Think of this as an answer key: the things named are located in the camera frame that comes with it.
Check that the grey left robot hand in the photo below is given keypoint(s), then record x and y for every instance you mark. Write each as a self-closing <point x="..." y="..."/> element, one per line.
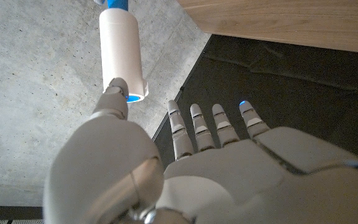
<point x="228" y="180"/>

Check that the black backdrop curtain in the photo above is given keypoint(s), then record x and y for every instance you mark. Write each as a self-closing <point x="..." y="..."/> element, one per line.
<point x="291" y="93"/>

